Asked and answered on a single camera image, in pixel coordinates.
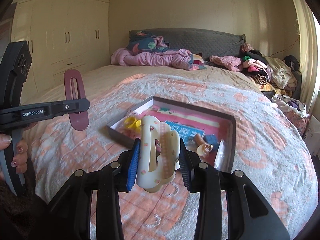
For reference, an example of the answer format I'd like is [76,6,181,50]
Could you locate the cream claw hair clip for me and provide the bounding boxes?
[136,116,181,193]

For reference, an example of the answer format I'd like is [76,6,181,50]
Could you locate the cream built-in wardrobe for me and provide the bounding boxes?
[11,0,110,101]

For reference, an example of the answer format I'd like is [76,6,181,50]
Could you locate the pile of folded clothes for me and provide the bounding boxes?
[240,43,298,96]

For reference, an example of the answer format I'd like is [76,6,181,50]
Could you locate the white paper bag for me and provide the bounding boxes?
[304,115,320,156]

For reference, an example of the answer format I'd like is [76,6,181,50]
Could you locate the left hand painted nails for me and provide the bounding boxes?
[0,133,29,181]

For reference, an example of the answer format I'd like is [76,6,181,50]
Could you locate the cream curtain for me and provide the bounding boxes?
[293,0,319,113]

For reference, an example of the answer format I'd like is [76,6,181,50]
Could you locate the dark shallow box pink lining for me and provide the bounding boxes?
[106,96,236,173]

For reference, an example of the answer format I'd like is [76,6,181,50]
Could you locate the dark floral pillow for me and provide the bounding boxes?
[126,31,169,55]

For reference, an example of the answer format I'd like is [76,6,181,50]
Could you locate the maroon oval hair clip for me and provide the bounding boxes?
[64,69,90,131]

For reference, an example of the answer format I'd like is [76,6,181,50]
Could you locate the floral bag of clothes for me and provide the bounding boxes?
[271,94,310,136]

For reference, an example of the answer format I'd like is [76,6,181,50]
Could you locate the floral fleece blanket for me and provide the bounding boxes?
[24,73,318,240]

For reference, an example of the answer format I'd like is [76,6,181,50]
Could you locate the clear plastic bag white card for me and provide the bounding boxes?
[214,139,225,171]

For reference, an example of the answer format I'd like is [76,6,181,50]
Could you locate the peach spiral hair tie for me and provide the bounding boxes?
[194,133,213,158]

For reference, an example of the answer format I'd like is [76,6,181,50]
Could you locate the yellow ring bracelet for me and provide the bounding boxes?
[124,116,143,131]

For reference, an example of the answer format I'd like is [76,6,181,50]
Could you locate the pink sweater on bed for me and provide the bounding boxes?
[209,55,243,72]

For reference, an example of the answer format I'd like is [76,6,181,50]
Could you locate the pink quilt pile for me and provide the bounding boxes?
[111,48,205,70]

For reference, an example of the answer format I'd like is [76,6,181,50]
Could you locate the grey padded headboard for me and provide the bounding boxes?
[140,28,246,59]

